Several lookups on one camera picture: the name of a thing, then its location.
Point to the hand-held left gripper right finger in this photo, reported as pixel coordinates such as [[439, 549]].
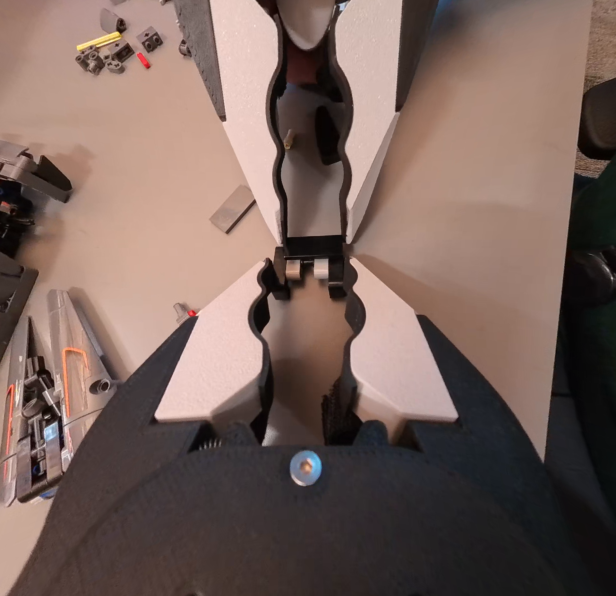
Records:
[[404, 365]]

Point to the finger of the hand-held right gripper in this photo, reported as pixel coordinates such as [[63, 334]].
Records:
[[240, 76], [370, 76]]

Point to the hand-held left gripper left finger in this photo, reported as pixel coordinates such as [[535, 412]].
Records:
[[211, 365]]

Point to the grey lego tile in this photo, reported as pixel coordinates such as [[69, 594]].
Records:
[[232, 209]]

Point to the small black lego assembly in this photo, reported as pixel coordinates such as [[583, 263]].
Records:
[[313, 247]]

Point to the grey lego pin red tip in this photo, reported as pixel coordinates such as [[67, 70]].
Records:
[[180, 312]]

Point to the black curved lego piece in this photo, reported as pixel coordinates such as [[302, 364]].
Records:
[[329, 139]]

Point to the tan lego pin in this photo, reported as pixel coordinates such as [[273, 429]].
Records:
[[289, 139]]

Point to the pile of loose lego pieces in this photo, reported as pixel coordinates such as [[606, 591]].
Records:
[[120, 52]]

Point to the grey pointed lego wing assembly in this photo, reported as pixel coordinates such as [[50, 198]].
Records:
[[72, 326]]

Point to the large lego car model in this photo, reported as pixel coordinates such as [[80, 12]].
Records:
[[48, 177]]

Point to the black office chair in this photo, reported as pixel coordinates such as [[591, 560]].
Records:
[[599, 124]]

